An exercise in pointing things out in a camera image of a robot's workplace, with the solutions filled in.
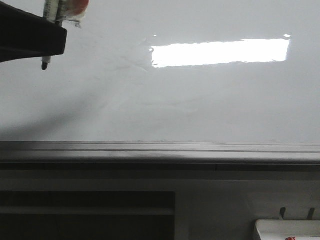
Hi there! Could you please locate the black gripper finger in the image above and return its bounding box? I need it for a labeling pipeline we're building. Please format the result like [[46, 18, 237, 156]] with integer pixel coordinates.
[[0, 3, 68, 63]]

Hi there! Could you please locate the white black whiteboard marker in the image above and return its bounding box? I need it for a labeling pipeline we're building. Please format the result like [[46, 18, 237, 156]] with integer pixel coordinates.
[[40, 0, 90, 71]]

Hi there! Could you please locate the white whiteboard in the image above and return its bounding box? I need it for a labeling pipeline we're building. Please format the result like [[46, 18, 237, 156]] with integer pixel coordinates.
[[0, 0, 320, 145]]

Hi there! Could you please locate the grey aluminium marker tray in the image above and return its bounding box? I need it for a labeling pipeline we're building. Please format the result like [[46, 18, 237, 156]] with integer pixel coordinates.
[[0, 141, 320, 172]]

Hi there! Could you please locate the white box with red mark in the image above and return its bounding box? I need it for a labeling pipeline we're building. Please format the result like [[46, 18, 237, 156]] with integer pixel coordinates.
[[253, 219, 320, 240]]

